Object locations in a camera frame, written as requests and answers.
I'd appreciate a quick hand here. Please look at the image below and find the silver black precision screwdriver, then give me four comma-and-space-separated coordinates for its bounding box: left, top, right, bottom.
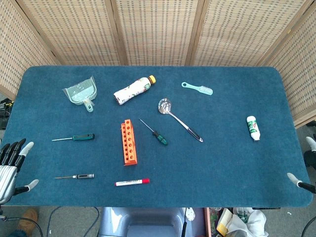
54, 173, 95, 180

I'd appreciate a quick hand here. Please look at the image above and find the green black striped screwdriver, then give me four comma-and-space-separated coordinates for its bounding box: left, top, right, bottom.
139, 118, 169, 146

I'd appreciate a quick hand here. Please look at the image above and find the brown shoe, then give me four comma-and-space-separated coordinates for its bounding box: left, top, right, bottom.
18, 208, 39, 234

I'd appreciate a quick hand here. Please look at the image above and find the slotted steel spoon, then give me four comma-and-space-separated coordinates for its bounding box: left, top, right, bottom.
158, 98, 204, 143

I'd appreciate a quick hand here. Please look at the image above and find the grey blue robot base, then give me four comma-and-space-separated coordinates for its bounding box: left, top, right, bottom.
98, 206, 196, 237

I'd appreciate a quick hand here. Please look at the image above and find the blue table mat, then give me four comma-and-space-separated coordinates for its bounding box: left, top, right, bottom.
0, 65, 314, 208

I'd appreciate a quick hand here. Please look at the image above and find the small white green bottle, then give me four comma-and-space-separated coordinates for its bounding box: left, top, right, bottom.
246, 116, 261, 142

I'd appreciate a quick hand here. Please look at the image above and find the woven wooden folding screen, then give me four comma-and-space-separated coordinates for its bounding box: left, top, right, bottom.
0, 0, 316, 129

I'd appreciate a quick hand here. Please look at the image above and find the dark green slim screwdriver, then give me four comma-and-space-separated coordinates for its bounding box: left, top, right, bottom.
51, 133, 95, 142

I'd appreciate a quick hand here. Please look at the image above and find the white perforated plate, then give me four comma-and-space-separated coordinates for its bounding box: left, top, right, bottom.
185, 207, 196, 222

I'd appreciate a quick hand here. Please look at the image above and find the printed bottle orange cap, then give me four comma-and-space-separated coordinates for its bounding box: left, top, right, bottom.
113, 75, 157, 105

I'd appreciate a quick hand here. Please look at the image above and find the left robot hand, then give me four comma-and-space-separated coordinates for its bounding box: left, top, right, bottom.
0, 138, 40, 205

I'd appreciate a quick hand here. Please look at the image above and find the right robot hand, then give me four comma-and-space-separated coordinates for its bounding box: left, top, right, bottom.
286, 136, 316, 195

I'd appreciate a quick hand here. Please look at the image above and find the orange tool holder rack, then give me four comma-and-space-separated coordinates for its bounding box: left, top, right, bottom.
120, 119, 138, 166

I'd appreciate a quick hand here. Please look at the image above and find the black equipment pile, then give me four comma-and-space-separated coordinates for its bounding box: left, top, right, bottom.
0, 98, 13, 130

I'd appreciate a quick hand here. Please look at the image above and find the mint green brush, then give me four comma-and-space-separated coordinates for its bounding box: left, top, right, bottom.
181, 81, 214, 96

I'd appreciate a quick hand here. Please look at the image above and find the white marker red cap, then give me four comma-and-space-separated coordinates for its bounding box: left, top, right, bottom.
115, 178, 150, 187

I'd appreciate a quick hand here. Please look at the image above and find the white plastic bag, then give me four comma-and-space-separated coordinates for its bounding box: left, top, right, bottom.
217, 207, 270, 237

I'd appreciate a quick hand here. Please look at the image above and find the clear green dustpan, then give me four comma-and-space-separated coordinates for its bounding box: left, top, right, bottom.
62, 76, 97, 113

